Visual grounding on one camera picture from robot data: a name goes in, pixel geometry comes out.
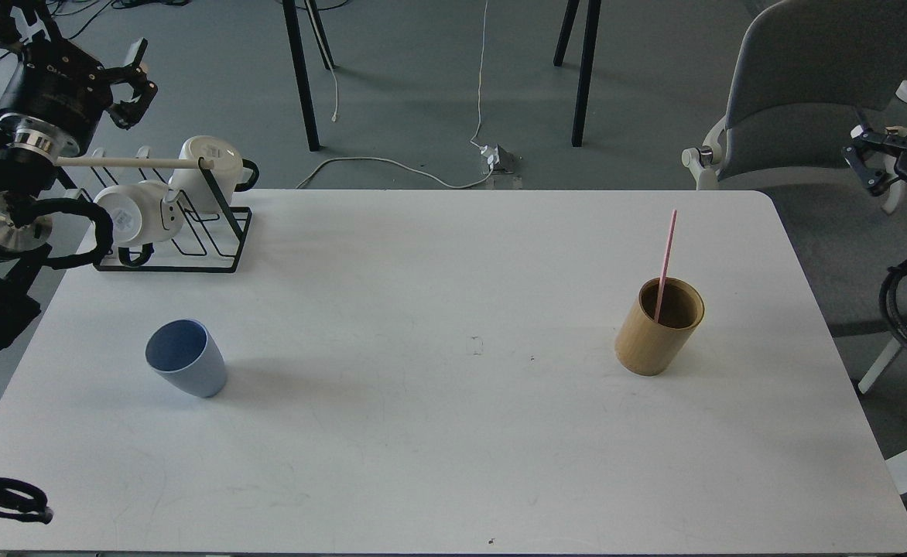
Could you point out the white mug lower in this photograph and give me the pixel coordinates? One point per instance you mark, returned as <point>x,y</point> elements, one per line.
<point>142,215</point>

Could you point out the black table leg left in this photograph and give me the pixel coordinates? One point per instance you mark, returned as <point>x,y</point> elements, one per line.
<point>299,63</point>

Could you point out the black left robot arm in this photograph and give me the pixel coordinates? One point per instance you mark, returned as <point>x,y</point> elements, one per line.
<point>59,233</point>

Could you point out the blue plastic cup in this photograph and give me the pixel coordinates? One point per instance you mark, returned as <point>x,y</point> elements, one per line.
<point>185,354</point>

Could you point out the white mug upper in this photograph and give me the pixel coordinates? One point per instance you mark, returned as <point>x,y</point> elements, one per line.
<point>232,173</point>

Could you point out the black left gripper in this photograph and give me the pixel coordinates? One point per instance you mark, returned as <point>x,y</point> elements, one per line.
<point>55,83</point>

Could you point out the bamboo cylinder holder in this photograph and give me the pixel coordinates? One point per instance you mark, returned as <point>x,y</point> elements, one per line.
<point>658,325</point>

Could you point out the white power adapter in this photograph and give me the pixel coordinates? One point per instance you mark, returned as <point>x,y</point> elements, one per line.
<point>498,159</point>

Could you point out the white mug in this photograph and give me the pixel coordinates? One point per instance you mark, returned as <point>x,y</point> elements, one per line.
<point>232,173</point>
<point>142,215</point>

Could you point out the black wire mug rack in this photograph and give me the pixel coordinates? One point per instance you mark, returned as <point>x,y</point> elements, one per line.
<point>210,244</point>

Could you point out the grey office chair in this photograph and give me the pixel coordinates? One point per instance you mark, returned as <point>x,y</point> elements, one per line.
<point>803,70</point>

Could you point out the black table leg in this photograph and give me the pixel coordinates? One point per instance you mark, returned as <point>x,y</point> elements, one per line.
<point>588,49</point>
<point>299,63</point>

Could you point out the black table leg right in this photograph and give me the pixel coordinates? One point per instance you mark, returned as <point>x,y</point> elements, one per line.
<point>588,49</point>

